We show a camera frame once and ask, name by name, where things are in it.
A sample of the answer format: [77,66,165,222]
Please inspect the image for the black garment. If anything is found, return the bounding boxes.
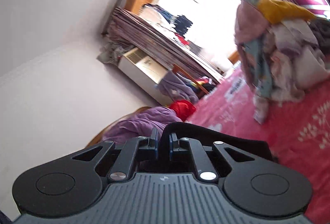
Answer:
[139,122,279,174]

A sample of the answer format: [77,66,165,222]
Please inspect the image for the wooden headboard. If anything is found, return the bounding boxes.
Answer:
[86,106,153,149]

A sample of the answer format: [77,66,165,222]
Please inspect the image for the purple duvet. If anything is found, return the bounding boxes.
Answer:
[102,107,182,144]

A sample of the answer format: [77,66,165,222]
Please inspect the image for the red pillow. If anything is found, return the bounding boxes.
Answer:
[169,100,196,122]

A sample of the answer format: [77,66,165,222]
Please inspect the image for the grey blanket on chair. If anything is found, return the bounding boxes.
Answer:
[156,70,199,104]

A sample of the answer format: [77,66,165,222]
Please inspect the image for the white floor air conditioner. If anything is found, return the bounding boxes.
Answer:
[118,47,172,106]

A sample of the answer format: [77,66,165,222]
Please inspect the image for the pink floral bed blanket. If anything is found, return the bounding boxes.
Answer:
[187,69,330,223]

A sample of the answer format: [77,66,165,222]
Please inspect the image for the wooden chair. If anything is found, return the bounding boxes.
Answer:
[172,64,215,99]

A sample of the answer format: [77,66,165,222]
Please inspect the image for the checkered bag on conditioner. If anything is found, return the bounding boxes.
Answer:
[97,41,135,66]

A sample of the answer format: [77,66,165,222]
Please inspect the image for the teal cartoon print garment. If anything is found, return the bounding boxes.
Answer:
[243,36,273,99]

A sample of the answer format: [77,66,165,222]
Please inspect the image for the left curtain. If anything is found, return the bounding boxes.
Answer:
[102,6,223,84]

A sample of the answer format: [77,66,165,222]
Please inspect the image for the white floral pyjama garment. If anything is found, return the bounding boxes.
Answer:
[253,19,319,124]

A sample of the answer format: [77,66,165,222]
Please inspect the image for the cream pillow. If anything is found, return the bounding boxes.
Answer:
[293,46,329,90]

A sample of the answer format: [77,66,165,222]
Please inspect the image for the hanging dark laundry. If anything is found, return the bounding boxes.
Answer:
[139,3,193,46]

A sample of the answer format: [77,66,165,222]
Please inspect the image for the pink garment on pile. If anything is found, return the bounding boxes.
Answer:
[234,0,270,91]

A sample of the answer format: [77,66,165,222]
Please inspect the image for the yellow garment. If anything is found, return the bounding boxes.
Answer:
[256,0,316,24]

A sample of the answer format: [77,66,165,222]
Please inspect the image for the dark grey garment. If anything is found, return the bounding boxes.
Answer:
[309,18,330,55]

